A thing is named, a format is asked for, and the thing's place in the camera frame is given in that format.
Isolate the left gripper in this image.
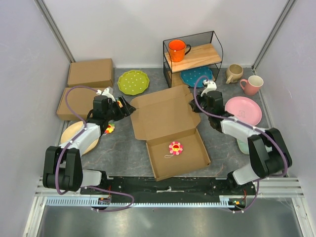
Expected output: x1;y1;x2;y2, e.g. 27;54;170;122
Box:
104;95;136;122

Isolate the large cardboard box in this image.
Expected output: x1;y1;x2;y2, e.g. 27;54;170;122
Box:
130;85;211;181

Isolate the pink flower toy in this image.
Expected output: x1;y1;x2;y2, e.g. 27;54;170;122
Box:
164;141;183;158

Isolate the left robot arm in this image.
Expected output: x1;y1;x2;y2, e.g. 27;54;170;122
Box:
42;95;136;194

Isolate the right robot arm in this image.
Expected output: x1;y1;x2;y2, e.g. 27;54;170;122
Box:
190;90;292;195

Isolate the closed cardboard box front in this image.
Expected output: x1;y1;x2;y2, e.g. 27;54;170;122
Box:
57;87;105;121

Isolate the closed cardboard box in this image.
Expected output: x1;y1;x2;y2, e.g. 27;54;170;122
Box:
67;58;114;88
57;87;105;121

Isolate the closed cardboard box rear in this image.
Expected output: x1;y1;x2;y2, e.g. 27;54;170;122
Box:
67;58;114;88

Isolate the rainbow flower toy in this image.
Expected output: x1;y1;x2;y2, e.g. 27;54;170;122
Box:
104;123;115;134

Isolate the green dotted plate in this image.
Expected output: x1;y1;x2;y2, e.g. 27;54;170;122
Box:
118;70;150;96

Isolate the beige bird plate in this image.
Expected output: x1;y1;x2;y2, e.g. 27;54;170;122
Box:
60;121;101;156

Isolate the blue dotted plate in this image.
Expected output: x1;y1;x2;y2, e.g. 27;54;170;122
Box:
180;66;213;88

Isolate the orange mug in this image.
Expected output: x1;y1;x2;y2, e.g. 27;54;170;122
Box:
168;39;191;62

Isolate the beige ceramic mug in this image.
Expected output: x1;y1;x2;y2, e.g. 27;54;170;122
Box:
226;64;243;84

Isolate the pink round plate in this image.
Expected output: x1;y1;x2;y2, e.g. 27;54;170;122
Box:
225;96;262;125

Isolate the mint rectangular plate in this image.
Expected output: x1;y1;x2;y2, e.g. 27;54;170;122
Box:
237;139;249;155

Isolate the pink mug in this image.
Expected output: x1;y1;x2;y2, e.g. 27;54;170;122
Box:
239;75;264;96

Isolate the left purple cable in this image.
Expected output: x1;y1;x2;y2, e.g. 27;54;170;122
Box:
54;85;102;196

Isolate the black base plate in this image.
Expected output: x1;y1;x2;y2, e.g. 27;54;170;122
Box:
79;172;255;205

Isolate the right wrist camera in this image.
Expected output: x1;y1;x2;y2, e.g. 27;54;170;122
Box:
200;79;217;97

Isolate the black wire wooden shelf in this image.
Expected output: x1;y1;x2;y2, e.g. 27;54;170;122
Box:
162;31;224;87

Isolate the grey cable duct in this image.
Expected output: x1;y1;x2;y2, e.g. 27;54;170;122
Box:
45;196;235;208

